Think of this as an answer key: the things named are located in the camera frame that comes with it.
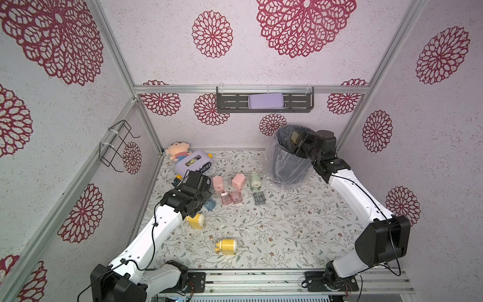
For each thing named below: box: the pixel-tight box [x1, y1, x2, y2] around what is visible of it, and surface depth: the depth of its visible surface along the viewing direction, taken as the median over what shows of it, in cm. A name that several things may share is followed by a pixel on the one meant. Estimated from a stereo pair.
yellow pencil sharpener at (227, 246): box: [214, 239, 238, 255], surface depth 78 cm
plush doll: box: [165, 141, 193, 164], surface depth 115 cm
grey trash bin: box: [271, 124, 316, 188], surface depth 92 cm
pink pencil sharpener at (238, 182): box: [231, 173, 246, 191], surface depth 100 cm
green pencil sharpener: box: [250, 172, 262, 191], surface depth 99 cm
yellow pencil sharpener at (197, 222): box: [184, 213, 206, 230], surface depth 85 cm
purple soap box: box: [247, 93, 285, 110], surface depth 93 cm
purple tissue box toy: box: [174, 150, 214, 179], surface depth 105 cm
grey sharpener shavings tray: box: [252, 191, 267, 206], surface depth 100 cm
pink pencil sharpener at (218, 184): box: [211, 176, 225, 193], surface depth 99 cm
